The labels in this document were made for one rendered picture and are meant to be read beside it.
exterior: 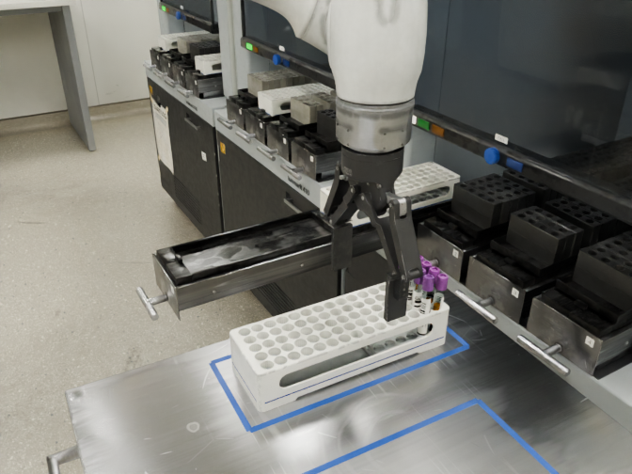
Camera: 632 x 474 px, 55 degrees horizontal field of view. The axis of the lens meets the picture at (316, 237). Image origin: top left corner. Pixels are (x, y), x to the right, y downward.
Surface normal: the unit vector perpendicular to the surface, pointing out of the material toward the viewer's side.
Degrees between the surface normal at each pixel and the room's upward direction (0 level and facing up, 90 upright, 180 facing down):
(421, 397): 0
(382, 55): 91
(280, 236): 0
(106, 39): 90
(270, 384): 90
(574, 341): 90
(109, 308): 0
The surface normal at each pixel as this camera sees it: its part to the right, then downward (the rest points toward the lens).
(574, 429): 0.00, -0.87
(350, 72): -0.61, 0.47
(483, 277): -0.87, 0.25
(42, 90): 0.50, 0.42
